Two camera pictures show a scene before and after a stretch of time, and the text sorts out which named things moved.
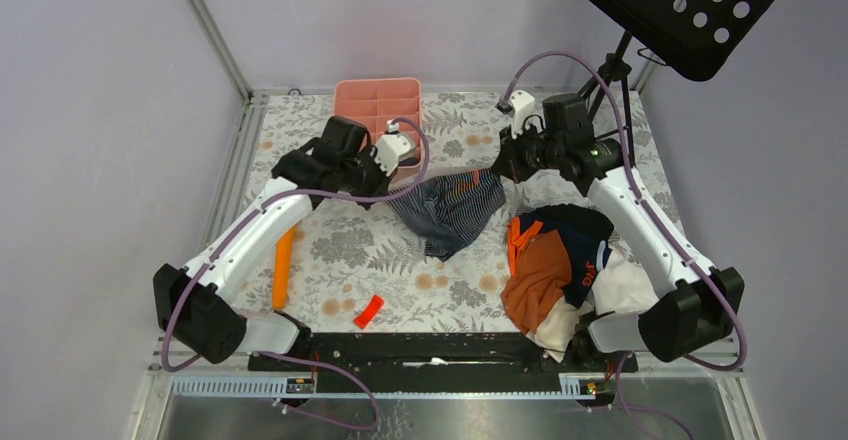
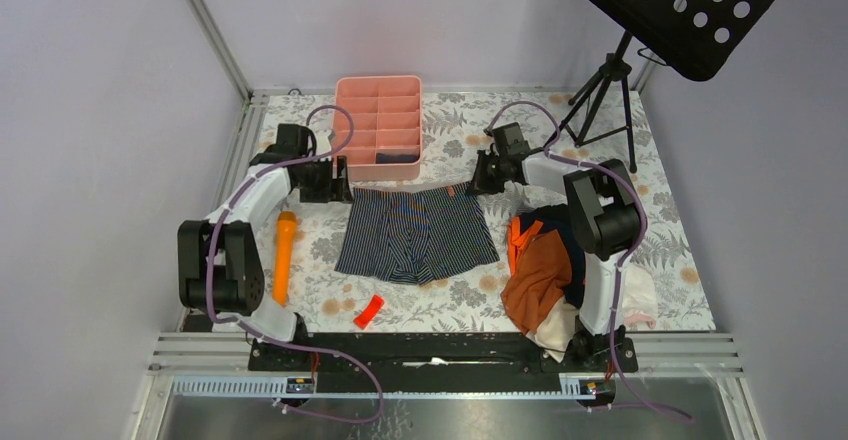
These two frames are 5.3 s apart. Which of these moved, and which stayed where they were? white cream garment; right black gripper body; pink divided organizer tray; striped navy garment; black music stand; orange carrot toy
Moved: striped navy garment; right black gripper body
Stayed: pink divided organizer tray; white cream garment; orange carrot toy; black music stand
